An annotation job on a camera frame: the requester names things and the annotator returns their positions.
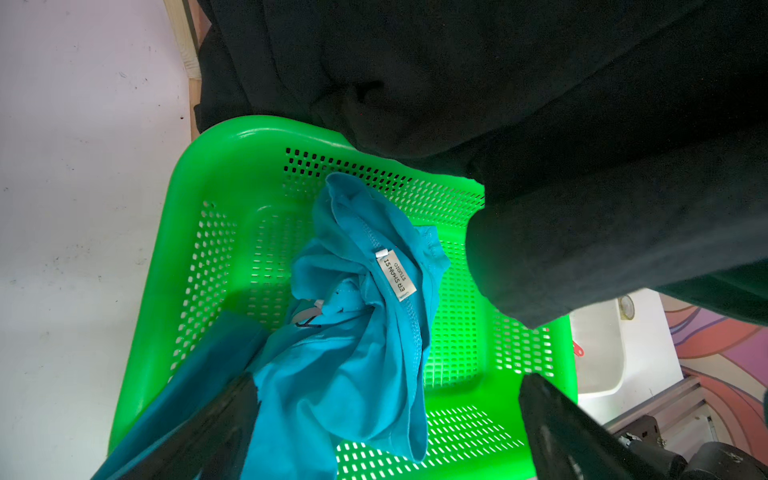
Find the teal t-shirt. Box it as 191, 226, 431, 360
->
96, 173, 449, 479

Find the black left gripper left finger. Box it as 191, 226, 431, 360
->
114, 373, 261, 479

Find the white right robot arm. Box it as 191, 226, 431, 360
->
519, 374, 767, 479

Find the black t-shirt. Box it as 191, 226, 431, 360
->
196, 1, 767, 328

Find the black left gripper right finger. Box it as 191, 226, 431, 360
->
518, 374, 664, 480

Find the white plastic tray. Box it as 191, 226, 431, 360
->
570, 300, 625, 398

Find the wooden clothes rack frame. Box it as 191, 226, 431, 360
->
163, 0, 210, 141

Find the red clothespin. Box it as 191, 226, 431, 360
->
573, 341, 585, 358

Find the yellow tape roll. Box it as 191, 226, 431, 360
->
617, 295, 636, 321

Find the green perforated plastic basket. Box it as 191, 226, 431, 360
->
109, 116, 577, 479

